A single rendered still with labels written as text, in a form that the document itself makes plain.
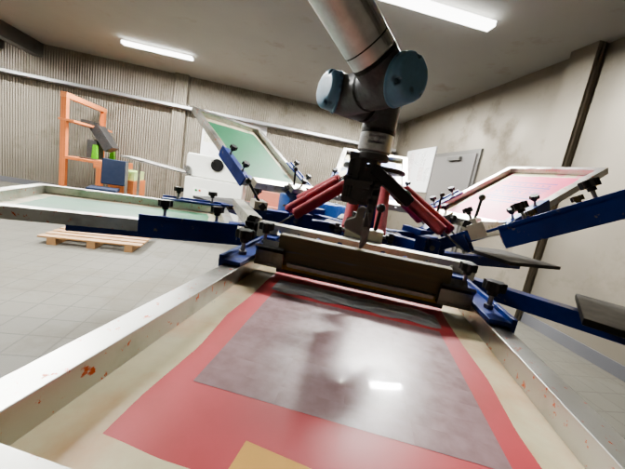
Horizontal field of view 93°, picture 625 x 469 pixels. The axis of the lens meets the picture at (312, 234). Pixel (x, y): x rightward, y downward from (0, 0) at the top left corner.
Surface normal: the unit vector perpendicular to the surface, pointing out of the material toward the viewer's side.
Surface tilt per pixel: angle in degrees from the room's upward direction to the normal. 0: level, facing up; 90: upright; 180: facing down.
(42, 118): 90
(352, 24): 126
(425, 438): 0
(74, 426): 0
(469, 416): 0
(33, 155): 90
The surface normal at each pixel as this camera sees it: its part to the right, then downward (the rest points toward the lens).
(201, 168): 0.12, 0.19
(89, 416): 0.17, -0.97
